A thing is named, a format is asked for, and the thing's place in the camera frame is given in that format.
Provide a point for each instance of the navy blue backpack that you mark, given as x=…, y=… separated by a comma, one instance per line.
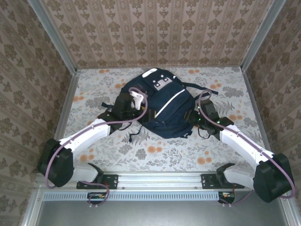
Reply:
x=174, y=110

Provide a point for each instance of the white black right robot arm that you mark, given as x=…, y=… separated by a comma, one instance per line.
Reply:
x=242, y=146

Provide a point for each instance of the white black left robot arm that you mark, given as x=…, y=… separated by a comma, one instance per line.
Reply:
x=89, y=134

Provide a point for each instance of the floral tablecloth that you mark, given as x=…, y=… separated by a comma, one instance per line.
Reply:
x=164, y=155

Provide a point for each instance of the black wiring junction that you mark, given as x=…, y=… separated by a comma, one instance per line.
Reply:
x=96, y=196
x=227, y=196

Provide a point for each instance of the grey metal panel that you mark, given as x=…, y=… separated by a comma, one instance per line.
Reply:
x=152, y=214

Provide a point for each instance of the aluminium side rail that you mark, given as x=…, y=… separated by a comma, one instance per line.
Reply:
x=252, y=94
x=63, y=117

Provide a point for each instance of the aluminium mounting rail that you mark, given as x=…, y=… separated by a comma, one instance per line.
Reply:
x=160, y=180

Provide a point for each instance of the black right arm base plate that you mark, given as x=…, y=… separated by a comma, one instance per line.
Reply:
x=207, y=181

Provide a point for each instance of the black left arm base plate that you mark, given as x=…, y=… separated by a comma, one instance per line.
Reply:
x=113, y=181

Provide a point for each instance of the aluminium frame post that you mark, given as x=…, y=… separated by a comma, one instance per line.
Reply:
x=261, y=35
x=56, y=37

